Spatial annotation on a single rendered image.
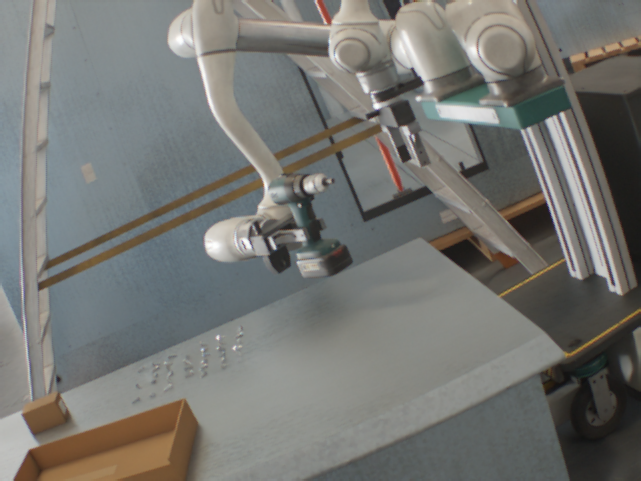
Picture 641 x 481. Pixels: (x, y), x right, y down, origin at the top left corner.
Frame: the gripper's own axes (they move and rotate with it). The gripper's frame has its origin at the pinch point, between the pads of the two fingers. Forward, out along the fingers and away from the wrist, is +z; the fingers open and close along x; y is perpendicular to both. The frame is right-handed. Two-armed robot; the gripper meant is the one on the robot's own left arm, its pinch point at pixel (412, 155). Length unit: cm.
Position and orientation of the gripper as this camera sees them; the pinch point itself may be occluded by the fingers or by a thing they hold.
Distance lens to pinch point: 247.1
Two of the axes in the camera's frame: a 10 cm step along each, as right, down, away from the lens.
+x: 2.5, 1.4, -9.6
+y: -8.9, 4.2, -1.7
